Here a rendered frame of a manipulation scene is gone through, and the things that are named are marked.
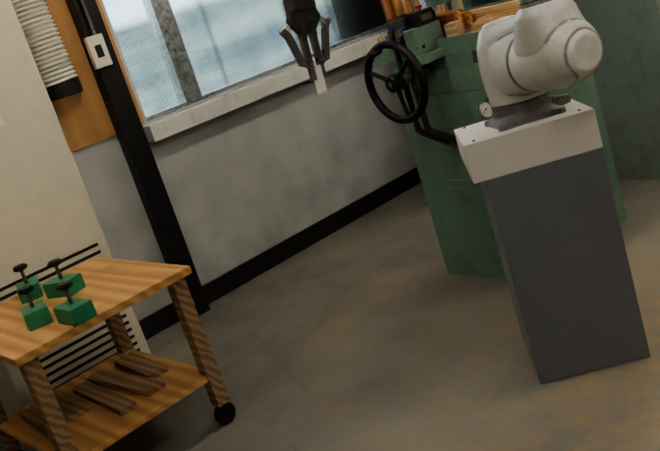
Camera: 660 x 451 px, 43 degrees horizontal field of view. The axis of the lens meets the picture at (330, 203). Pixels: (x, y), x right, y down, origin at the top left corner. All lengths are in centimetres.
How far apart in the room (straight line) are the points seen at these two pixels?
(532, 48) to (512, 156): 29
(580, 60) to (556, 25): 10
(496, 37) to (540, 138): 28
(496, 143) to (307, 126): 216
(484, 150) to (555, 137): 18
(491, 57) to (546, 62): 22
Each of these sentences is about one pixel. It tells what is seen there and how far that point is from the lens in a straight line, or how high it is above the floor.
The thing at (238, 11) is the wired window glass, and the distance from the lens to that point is 417.
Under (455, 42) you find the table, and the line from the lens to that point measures 288.
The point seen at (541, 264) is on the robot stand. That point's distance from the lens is 230.
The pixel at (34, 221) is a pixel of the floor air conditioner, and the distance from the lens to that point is 322.
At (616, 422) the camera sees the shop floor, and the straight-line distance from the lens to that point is 222.
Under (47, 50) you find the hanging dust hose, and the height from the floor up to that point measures 126.
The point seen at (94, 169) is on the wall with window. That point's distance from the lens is 364.
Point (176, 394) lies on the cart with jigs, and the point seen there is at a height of 18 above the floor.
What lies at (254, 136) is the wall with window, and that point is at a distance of 404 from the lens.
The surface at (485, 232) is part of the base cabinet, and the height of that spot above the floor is 19.
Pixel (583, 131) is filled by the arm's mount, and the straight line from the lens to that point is 222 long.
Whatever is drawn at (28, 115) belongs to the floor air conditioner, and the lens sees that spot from 323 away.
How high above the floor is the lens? 119
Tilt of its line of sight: 14 degrees down
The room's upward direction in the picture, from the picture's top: 18 degrees counter-clockwise
